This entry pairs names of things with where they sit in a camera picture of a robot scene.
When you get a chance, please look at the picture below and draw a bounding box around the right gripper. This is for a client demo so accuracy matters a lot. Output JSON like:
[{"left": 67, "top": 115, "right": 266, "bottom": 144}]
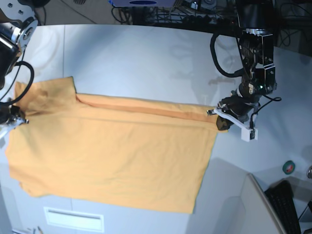
[{"left": 0, "top": 105, "right": 24, "bottom": 125}]

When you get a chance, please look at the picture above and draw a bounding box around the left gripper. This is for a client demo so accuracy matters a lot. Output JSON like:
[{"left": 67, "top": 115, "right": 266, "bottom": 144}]
[{"left": 216, "top": 89, "right": 261, "bottom": 131}]

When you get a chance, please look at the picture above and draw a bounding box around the orange t-shirt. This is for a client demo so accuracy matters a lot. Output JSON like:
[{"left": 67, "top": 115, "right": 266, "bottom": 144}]
[{"left": 5, "top": 77, "right": 218, "bottom": 214}]

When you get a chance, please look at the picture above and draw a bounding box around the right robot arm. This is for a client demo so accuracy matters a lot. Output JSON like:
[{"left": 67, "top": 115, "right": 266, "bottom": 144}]
[{"left": 0, "top": 0, "right": 38, "bottom": 125}]

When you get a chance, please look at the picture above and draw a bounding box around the green tape roll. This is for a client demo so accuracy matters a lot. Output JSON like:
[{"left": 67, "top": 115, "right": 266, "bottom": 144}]
[{"left": 282, "top": 160, "right": 295, "bottom": 175}]

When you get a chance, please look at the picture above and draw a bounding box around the black keyboard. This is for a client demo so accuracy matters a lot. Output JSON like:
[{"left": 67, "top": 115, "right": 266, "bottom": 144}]
[{"left": 265, "top": 180, "right": 301, "bottom": 234}]

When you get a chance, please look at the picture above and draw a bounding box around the metal knob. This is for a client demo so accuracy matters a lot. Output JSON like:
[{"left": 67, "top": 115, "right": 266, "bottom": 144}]
[{"left": 307, "top": 166, "right": 312, "bottom": 179}]

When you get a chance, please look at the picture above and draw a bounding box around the white partition panel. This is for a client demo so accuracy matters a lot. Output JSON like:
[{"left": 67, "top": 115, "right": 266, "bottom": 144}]
[{"left": 241, "top": 174, "right": 286, "bottom": 234}]

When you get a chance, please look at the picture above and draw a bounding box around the white recessed table tray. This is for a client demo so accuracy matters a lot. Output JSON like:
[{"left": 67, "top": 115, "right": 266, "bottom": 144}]
[{"left": 43, "top": 207, "right": 104, "bottom": 233}]

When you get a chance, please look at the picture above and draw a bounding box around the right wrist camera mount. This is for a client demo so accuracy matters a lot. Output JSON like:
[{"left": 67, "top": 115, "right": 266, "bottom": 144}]
[{"left": 0, "top": 117, "right": 29, "bottom": 148}]

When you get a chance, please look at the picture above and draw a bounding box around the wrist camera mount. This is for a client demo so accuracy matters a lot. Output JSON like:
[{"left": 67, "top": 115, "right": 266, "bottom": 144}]
[
  {"left": 207, "top": 103, "right": 258, "bottom": 142},
  {"left": 0, "top": 117, "right": 29, "bottom": 148}
]

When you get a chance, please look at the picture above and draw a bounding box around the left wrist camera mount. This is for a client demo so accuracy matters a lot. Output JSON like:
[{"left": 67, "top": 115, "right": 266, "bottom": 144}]
[{"left": 207, "top": 103, "right": 258, "bottom": 142}]

